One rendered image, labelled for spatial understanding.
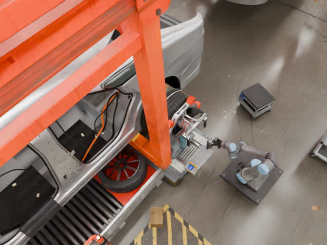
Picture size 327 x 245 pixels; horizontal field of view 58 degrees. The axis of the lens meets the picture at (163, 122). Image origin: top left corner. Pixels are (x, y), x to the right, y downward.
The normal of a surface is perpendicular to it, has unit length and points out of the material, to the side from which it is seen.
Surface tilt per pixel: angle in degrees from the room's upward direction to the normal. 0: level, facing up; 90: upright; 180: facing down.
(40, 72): 0
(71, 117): 55
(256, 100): 0
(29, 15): 90
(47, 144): 75
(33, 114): 0
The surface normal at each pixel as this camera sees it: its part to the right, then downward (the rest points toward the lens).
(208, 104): -0.06, -0.53
